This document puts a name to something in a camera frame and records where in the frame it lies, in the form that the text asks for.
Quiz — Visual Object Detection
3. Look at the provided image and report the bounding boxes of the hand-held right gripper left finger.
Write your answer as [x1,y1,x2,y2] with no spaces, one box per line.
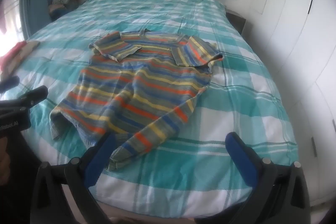
[30,132,117,224]

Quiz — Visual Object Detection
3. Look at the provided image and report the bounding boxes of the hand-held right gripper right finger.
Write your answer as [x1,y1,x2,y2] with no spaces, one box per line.
[225,131,314,224]

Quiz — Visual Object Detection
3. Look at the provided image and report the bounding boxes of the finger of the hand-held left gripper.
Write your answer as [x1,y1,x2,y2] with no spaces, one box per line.
[0,85,49,112]
[0,76,21,94]

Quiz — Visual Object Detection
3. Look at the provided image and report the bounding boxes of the striped knit sweater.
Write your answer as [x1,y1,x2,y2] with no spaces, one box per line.
[50,28,224,171]

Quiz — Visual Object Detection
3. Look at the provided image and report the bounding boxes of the red cloth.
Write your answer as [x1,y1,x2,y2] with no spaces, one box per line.
[0,41,27,70]

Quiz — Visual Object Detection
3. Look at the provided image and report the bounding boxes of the beige cloth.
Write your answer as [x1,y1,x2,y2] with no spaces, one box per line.
[5,41,41,75]

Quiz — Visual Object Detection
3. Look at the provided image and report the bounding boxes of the teal plaid blanket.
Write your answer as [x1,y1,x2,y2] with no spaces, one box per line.
[0,0,300,210]

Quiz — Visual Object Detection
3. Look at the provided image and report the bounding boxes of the dark nightstand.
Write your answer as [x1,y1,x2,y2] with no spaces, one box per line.
[226,10,247,36]

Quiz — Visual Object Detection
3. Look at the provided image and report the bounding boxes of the white wardrobe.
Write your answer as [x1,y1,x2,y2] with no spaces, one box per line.
[251,0,336,189]

